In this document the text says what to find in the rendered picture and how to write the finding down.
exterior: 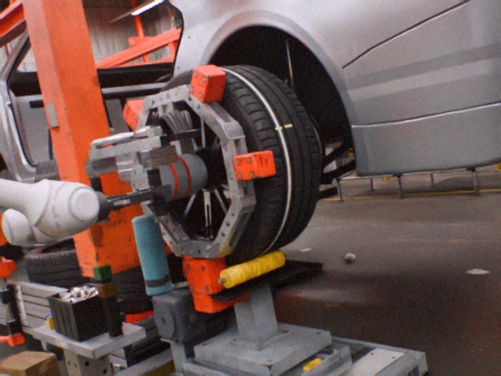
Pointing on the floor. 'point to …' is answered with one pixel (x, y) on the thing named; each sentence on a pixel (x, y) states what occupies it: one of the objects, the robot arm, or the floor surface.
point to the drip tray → (300, 270)
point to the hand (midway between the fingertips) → (156, 192)
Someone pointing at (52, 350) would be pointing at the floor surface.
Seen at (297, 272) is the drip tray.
